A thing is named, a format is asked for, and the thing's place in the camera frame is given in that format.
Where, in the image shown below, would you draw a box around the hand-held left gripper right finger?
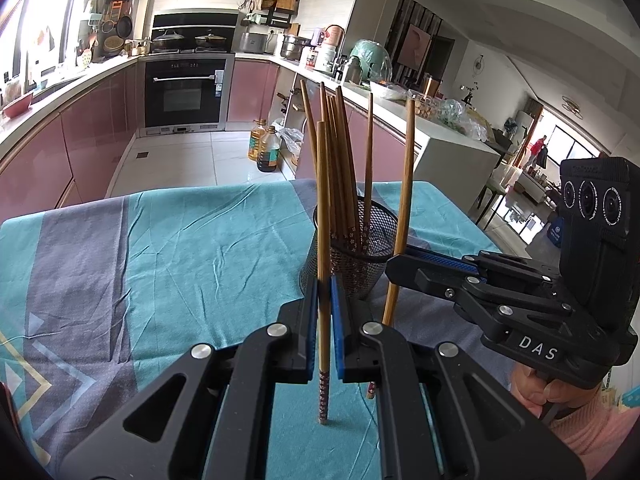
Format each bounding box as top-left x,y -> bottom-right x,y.
330,275 -> 586,480

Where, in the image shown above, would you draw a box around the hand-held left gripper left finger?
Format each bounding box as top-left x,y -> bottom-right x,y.
60,276 -> 321,480

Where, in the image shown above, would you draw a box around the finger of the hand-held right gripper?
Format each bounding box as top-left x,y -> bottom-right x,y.
385,254 -> 572,334
405,246 -> 559,282

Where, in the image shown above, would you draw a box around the black mesh utensil holder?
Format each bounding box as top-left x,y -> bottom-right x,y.
299,199 -> 400,301

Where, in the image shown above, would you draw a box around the wooden chopstick red patterned end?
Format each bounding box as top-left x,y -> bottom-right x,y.
366,98 -> 417,401
327,95 -> 355,248
361,92 -> 375,256
299,80 -> 321,186
315,120 -> 333,426

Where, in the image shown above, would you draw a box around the bundle of wooden chopsticks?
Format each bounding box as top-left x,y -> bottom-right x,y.
319,82 -> 351,248

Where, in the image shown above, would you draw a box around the person's right hand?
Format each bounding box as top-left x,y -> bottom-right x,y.
510,362 -> 597,419

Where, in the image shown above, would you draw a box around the pink cabinet run with appliances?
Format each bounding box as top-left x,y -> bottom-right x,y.
227,57 -> 503,186

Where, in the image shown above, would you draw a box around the teal and grey tablecloth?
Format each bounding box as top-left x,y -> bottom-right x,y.
0,180 -> 506,480

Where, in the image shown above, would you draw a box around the plastic bag of greens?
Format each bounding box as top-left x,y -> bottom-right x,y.
435,99 -> 488,142

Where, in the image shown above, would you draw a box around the cooking oil bottles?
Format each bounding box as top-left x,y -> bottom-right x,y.
256,126 -> 281,173

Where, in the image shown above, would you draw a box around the clear plastic bag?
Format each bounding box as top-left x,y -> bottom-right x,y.
280,127 -> 305,166

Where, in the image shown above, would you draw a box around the white bowl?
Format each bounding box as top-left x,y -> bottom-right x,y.
370,82 -> 408,102

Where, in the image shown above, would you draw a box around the yellow cooking oil bottle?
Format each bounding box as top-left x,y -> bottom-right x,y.
247,119 -> 268,162

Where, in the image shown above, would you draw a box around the green appliance under plastic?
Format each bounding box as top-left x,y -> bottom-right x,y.
348,39 -> 393,83

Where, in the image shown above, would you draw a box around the white tub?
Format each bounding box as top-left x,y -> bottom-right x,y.
315,43 -> 339,72

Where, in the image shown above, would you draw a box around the pink jug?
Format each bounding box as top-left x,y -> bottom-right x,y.
322,25 -> 346,52

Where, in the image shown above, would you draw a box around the steel stock pot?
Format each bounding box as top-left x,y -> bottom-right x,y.
280,34 -> 311,61

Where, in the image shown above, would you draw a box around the built-in black oven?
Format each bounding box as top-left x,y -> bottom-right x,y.
144,56 -> 235,134

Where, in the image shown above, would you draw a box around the steel square container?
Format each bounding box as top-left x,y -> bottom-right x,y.
237,31 -> 268,54

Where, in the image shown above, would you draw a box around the pink cabinet run with sink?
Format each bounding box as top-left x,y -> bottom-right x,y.
0,55 -> 146,226

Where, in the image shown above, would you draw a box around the steel lidded pan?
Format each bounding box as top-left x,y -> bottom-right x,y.
195,32 -> 232,52

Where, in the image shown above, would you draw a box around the dark lidded wok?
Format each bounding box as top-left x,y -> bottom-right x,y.
151,30 -> 187,54

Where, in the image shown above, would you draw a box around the black range hood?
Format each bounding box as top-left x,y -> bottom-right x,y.
151,10 -> 238,36

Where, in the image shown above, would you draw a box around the hanging frying pan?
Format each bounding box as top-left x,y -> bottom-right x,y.
101,15 -> 134,39

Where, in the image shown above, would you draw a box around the red basin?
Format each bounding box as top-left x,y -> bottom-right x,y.
1,91 -> 35,118

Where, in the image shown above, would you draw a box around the kitchen window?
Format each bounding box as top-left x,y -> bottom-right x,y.
0,0 -> 87,86

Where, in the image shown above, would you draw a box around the wall painting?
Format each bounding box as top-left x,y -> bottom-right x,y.
402,24 -> 431,68

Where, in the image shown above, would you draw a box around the black wall rack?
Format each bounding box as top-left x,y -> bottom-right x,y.
243,0 -> 299,31

